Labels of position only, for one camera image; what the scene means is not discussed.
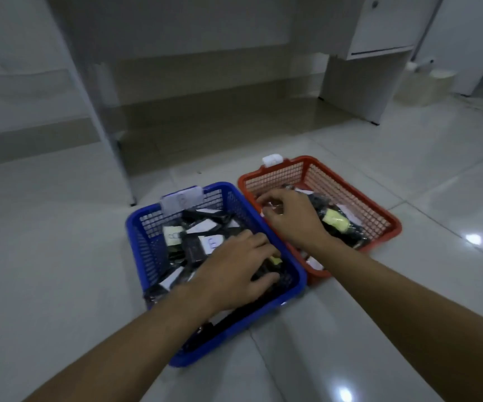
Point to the person's left hand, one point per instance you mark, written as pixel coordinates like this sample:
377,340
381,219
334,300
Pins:
233,276

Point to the person's right hand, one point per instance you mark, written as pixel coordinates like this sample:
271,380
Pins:
300,221

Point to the red plastic basket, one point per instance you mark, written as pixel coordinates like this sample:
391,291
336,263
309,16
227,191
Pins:
384,226

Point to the blue plastic basket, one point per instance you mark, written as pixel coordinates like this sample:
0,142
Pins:
141,247

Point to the person's left forearm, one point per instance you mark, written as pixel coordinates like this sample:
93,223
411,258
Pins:
120,355

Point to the person's right forearm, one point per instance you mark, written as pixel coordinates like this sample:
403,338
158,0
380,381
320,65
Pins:
413,322

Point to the small white paper tag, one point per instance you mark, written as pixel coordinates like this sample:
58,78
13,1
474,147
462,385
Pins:
272,160

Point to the large white paper tag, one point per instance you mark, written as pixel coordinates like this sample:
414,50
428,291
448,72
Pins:
182,200

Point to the white desk side panel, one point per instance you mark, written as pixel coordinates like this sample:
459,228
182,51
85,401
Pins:
363,87
467,37
86,100

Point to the beige cardboard box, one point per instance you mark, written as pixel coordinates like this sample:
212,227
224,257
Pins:
425,89

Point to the white desk drawer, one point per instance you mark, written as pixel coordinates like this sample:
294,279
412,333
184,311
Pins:
388,25

